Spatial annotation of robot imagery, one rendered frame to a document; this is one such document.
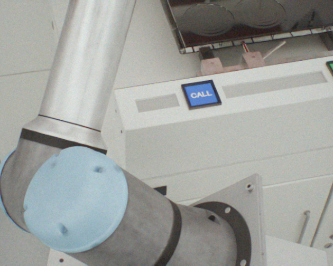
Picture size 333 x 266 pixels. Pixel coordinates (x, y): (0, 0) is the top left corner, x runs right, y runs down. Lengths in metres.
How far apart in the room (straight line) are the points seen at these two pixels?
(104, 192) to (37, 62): 1.09
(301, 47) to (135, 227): 0.80
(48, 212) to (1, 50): 1.04
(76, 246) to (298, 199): 0.72
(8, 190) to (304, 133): 0.56
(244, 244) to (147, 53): 0.66
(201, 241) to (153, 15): 0.78
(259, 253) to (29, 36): 1.06
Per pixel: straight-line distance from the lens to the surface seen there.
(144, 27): 1.46
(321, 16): 1.42
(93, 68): 0.87
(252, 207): 0.86
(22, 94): 1.86
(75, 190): 0.73
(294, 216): 1.43
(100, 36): 0.88
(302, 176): 1.32
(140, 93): 1.12
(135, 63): 1.38
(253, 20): 1.38
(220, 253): 0.82
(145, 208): 0.76
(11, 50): 1.76
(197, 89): 1.13
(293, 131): 1.20
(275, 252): 1.12
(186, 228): 0.81
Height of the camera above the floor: 1.77
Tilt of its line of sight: 49 degrees down
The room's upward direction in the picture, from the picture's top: 2 degrees clockwise
